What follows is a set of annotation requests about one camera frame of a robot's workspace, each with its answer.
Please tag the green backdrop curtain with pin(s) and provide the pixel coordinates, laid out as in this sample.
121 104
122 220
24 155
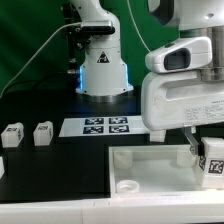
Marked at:
32 45

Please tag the white sheet with markers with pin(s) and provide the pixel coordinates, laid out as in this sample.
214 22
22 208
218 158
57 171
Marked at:
103 126

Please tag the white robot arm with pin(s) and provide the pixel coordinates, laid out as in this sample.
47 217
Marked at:
103 73

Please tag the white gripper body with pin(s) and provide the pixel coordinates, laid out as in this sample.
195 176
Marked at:
178 100

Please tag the white block left edge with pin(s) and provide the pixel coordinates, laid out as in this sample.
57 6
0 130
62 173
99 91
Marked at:
2 170

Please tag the white square tabletop part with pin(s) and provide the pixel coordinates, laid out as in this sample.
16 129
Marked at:
152 170

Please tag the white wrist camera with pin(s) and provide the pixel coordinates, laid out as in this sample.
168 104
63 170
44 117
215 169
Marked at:
180 55

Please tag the black camera stand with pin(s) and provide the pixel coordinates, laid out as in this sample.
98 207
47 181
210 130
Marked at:
76 40

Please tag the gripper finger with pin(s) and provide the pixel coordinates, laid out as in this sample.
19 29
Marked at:
196 146

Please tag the white front rail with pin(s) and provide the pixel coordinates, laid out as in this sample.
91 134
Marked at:
206 207

